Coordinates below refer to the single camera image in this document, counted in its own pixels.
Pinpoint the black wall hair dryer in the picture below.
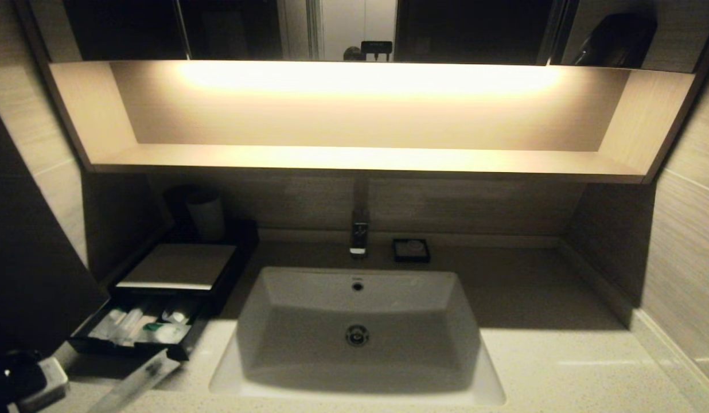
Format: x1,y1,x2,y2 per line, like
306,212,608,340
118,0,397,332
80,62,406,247
572,13,658,69

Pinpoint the mirror cabinet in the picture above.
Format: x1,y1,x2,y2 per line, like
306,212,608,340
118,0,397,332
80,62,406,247
22,0,709,73

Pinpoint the white sachet green cap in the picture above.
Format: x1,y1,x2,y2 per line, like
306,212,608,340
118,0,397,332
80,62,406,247
135,322,193,345

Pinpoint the white flat bar packet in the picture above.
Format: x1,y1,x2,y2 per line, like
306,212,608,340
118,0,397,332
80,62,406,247
135,314,160,345

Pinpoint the black soap dish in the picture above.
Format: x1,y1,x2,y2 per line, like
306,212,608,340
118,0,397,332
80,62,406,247
392,238,431,264

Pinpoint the white ceramic sink basin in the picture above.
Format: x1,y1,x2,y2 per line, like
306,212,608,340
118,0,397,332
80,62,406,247
209,266,506,406

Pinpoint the grey metal plate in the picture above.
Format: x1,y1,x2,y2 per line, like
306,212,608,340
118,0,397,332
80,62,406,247
116,243,238,291

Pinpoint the black storage box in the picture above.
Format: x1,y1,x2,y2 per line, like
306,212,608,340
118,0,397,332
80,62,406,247
112,220,260,317

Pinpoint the grey plastic cup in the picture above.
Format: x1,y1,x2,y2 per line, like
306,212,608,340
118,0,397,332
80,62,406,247
185,193,225,243

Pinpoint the small black device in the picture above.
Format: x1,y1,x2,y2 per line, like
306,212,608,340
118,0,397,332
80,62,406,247
361,41,393,61

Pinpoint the clear toothbrush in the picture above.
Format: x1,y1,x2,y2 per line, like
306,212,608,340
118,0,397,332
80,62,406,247
115,307,149,347
86,350,181,413

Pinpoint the chrome faucet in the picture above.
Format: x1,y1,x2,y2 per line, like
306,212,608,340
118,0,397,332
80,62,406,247
349,178,371,258

